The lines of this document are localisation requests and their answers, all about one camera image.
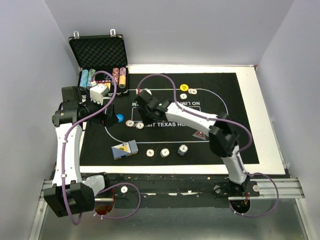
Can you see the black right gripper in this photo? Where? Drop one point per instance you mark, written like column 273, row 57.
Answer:
column 141, row 112

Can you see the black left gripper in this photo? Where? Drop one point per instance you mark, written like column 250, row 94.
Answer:
column 108, row 120

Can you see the blue small blind button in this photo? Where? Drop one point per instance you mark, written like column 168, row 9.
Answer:
column 120, row 118

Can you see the grey 1 poker chip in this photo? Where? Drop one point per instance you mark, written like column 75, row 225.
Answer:
column 139, row 125

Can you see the red 100 poker chip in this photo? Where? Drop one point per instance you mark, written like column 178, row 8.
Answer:
column 130, row 123

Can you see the blue playing card box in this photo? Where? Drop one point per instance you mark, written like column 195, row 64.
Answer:
column 124, row 149

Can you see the yellow big blind button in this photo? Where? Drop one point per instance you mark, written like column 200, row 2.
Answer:
column 184, row 87

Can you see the red poker chip stack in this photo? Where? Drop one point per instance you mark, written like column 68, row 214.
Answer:
column 150, row 153

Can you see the grey poker chip stack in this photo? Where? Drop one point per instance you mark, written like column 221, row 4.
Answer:
column 164, row 152

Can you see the blue poker chip stack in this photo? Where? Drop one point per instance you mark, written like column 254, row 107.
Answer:
column 182, row 150

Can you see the red triangular dealer button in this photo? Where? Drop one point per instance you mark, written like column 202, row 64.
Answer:
column 200, row 135

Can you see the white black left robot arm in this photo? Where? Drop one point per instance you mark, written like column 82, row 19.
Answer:
column 71, row 194

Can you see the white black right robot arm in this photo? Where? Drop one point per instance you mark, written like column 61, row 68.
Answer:
column 223, row 138

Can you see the black poker table mat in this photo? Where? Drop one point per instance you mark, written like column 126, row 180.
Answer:
column 216, row 93

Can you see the card deck in case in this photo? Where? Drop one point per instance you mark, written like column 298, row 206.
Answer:
column 106, row 80

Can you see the blue chip row in case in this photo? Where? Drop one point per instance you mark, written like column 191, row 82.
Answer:
column 84, row 79

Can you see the red chip row in case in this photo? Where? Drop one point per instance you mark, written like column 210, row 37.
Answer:
column 116, row 74

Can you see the orange chip row in case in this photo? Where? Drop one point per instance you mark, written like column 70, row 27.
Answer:
column 122, row 77

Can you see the green chip row in case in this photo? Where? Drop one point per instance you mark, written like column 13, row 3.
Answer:
column 91, row 73

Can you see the black aluminium poker case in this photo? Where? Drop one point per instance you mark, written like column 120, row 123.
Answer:
column 101, row 53

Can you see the white table board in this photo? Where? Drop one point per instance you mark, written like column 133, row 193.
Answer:
column 270, row 158

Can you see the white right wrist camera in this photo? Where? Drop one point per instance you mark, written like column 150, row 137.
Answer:
column 146, row 90

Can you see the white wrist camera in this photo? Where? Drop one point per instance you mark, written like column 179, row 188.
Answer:
column 146, row 90
column 98, row 92

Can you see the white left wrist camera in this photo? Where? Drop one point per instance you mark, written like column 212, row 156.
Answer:
column 98, row 92

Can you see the aluminium rail frame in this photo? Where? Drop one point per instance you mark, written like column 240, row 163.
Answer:
column 276, row 214

